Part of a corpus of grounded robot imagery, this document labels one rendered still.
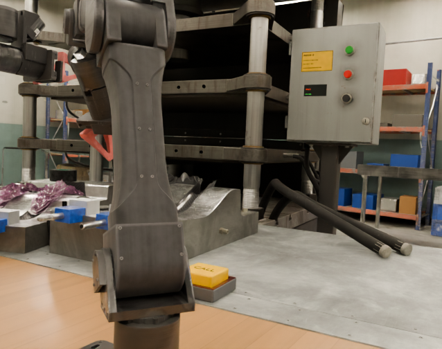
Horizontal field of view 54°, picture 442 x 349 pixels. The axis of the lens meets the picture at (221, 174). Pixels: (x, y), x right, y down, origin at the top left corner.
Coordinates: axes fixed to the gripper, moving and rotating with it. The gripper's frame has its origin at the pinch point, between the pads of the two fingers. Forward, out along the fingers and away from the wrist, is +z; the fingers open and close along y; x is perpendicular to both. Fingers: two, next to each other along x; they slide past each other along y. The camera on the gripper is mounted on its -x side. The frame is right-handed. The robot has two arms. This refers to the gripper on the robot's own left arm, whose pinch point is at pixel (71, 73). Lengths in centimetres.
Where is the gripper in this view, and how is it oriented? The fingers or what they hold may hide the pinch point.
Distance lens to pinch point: 112.5
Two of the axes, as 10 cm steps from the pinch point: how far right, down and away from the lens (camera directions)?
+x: -0.6, 10.0, 0.4
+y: -8.5, -0.7, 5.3
